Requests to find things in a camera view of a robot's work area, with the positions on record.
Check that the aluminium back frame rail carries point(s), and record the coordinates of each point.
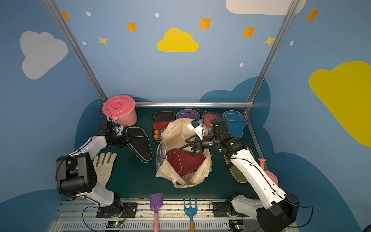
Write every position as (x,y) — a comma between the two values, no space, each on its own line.
(143,104)

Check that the pink bucket with lid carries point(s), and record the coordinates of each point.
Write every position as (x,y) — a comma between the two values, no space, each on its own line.
(120,110)

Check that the olive green paddle case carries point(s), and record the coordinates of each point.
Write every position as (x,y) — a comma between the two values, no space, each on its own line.
(234,171)

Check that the teal toy garden fork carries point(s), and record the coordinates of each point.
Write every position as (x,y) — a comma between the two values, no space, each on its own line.
(191,212)

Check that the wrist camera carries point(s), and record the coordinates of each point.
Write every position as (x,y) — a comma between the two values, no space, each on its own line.
(117,130)
(197,127)

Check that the purple toy shovel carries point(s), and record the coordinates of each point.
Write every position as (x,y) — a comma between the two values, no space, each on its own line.
(156,202)

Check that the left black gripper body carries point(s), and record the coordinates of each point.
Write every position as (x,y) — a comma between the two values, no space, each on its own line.
(122,137)

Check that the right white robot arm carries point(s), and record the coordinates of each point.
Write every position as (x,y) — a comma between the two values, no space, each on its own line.
(275,210)

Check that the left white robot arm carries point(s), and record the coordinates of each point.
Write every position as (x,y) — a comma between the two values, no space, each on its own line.
(76,176)

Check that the beige work glove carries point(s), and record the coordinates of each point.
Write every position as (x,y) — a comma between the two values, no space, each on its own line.
(103,165)

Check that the aluminium front rail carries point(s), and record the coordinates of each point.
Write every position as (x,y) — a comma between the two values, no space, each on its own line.
(80,216)

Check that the purple paddle case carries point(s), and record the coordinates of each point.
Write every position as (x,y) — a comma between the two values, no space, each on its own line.
(189,114)

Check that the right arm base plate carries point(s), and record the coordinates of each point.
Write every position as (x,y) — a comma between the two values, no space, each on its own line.
(224,210)

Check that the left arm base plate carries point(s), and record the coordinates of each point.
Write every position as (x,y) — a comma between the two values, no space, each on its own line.
(127,210)

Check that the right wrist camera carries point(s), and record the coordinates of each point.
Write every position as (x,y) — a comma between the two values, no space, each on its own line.
(197,127)

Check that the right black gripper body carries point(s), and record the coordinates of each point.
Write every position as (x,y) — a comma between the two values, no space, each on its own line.
(197,144)

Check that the black red ping pong case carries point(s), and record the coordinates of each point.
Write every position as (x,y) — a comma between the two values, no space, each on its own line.
(160,123)

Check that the pink watering can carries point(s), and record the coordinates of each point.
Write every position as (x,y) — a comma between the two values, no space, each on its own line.
(268,173)

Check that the maroon paddle case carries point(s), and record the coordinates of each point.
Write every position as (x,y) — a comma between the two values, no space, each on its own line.
(183,163)

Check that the blue paddle case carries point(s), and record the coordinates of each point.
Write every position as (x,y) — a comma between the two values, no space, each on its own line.
(236,122)

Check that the beige canvas tote bag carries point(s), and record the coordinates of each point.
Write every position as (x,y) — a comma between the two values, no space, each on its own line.
(174,137)

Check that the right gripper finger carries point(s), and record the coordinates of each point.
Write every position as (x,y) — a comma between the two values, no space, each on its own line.
(193,139)
(189,148)

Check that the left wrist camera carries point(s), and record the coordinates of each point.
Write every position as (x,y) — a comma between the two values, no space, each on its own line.
(117,130)

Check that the black paddle case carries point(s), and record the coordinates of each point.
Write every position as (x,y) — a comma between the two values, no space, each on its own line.
(138,143)

